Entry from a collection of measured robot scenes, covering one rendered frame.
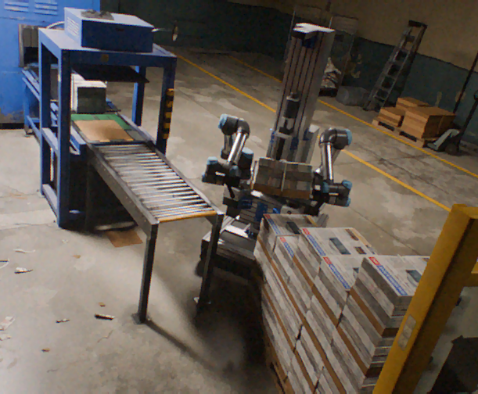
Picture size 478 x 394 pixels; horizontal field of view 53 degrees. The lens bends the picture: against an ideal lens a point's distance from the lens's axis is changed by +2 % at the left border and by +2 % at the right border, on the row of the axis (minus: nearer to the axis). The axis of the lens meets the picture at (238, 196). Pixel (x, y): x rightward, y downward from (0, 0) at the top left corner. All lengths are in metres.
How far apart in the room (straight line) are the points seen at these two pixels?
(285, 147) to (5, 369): 2.39
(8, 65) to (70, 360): 3.92
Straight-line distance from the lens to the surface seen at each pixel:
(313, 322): 2.73
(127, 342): 3.40
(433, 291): 1.63
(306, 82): 3.70
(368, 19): 11.50
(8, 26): 6.21
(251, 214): 3.92
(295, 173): 3.14
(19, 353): 3.37
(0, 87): 6.35
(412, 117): 9.22
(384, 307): 2.18
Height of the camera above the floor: 2.38
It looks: 26 degrees down
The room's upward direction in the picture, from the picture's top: 12 degrees clockwise
